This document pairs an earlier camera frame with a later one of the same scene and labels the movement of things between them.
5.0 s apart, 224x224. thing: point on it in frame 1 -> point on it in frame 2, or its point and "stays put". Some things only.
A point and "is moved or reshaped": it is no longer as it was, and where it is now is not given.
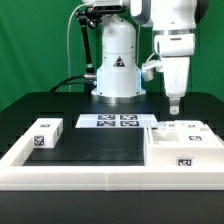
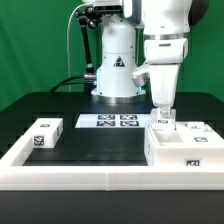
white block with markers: (47, 133) stays put
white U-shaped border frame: (14, 175) stays put
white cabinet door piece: (197, 137) stays put
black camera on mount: (103, 9) stays put
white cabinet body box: (179, 155) is moved or reshaped
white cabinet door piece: (181, 125) -> (161, 123)
